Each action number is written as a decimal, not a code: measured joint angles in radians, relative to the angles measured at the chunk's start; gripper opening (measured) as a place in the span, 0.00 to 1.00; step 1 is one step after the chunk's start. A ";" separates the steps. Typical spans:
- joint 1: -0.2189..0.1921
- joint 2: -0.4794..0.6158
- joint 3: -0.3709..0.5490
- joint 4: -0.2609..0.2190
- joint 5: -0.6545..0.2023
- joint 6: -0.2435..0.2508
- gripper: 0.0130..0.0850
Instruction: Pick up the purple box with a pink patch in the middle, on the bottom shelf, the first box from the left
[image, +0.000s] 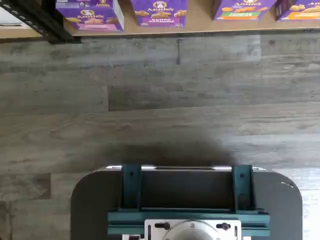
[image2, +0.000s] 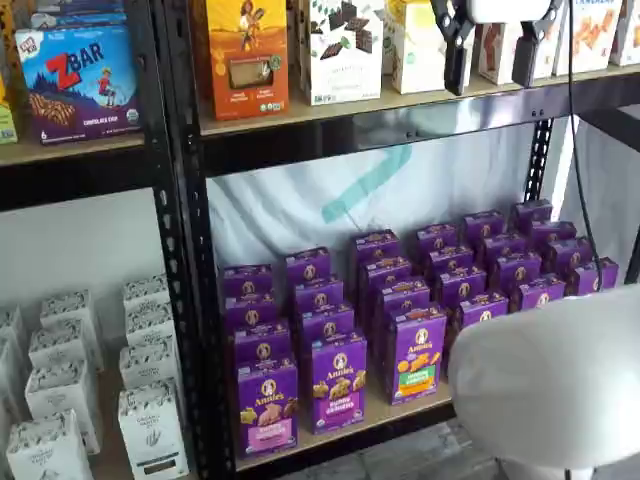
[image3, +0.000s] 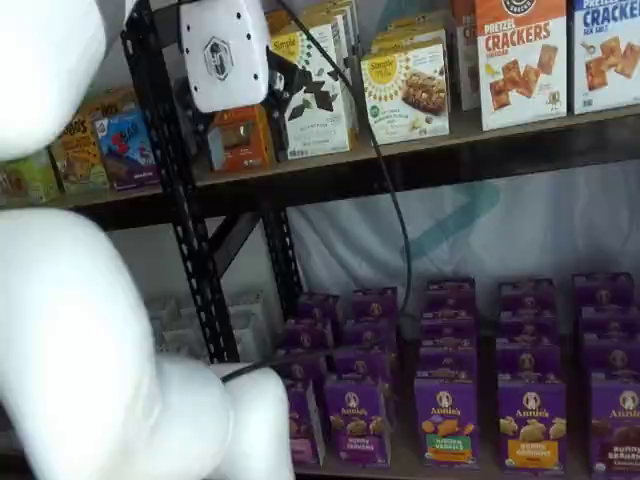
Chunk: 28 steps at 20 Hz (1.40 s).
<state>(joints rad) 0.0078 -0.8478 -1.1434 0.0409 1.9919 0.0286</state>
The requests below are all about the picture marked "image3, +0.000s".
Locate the green snack box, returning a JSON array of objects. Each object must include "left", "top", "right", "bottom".
[{"left": 0, "top": 148, "right": 60, "bottom": 204}]

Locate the wooden shelf board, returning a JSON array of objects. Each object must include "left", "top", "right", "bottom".
[
  {"left": 192, "top": 103, "right": 640, "bottom": 187},
  {"left": 0, "top": 182, "right": 174, "bottom": 211}
]

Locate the dark red snack box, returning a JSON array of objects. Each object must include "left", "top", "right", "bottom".
[{"left": 451, "top": 0, "right": 482, "bottom": 112}]

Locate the purple Annie's chocolate bunny box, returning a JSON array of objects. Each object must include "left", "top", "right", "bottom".
[
  {"left": 578, "top": 307, "right": 640, "bottom": 349},
  {"left": 571, "top": 272, "right": 636, "bottom": 311},
  {"left": 581, "top": 344, "right": 640, "bottom": 377},
  {"left": 588, "top": 372, "right": 640, "bottom": 479}
]

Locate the white Simple Mills cracker box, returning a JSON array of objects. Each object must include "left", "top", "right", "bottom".
[
  {"left": 263, "top": 0, "right": 362, "bottom": 51},
  {"left": 269, "top": 23, "right": 359, "bottom": 162}
]

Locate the black cable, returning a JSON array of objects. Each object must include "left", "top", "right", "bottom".
[{"left": 219, "top": 0, "right": 415, "bottom": 386}]

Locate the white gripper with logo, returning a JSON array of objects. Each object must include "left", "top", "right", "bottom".
[{"left": 178, "top": 0, "right": 347, "bottom": 127}]

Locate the yellow snack box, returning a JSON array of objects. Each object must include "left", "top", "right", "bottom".
[{"left": 48, "top": 102, "right": 111, "bottom": 195}]

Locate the white plastic crate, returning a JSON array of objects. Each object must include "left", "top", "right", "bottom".
[{"left": 144, "top": 289, "right": 276, "bottom": 364}]

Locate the purple Annie's box green patch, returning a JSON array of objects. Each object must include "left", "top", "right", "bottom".
[
  {"left": 413, "top": 374, "right": 482, "bottom": 470},
  {"left": 420, "top": 312, "right": 479, "bottom": 347},
  {"left": 418, "top": 342, "right": 479, "bottom": 381},
  {"left": 424, "top": 278, "right": 477, "bottom": 316}
]

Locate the purple Annie's box yellow patch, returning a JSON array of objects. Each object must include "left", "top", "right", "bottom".
[
  {"left": 496, "top": 379, "right": 569, "bottom": 472},
  {"left": 497, "top": 309, "right": 559, "bottom": 349},
  {"left": 497, "top": 278, "right": 557, "bottom": 314},
  {"left": 495, "top": 344, "right": 562, "bottom": 386}
]

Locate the white banner with teal logo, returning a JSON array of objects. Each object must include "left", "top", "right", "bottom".
[{"left": 287, "top": 162, "right": 640, "bottom": 321}]

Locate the blue snack box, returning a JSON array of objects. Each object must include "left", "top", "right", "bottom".
[{"left": 93, "top": 103, "right": 162, "bottom": 192}]

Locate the purple Annie's box pink patch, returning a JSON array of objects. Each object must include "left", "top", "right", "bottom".
[
  {"left": 283, "top": 319, "right": 335, "bottom": 356},
  {"left": 296, "top": 293, "right": 344, "bottom": 326},
  {"left": 285, "top": 379, "right": 328, "bottom": 467},
  {"left": 276, "top": 351, "right": 330, "bottom": 387}
]

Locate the orange snack box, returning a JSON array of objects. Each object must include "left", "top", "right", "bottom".
[{"left": 207, "top": 105, "right": 277, "bottom": 172}]

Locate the black metal shelf rack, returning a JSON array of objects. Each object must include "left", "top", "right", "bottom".
[{"left": 64, "top": 0, "right": 640, "bottom": 366}]

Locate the orange pretzel crackers box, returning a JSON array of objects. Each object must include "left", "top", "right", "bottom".
[{"left": 473, "top": 0, "right": 570, "bottom": 132}]

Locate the Simple Mills bar box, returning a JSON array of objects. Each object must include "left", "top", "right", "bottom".
[
  {"left": 368, "top": 8, "right": 450, "bottom": 56},
  {"left": 359, "top": 43, "right": 451, "bottom": 146}
]

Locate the blue pretzel crackers box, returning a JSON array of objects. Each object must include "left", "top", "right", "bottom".
[{"left": 571, "top": 0, "right": 640, "bottom": 115}]

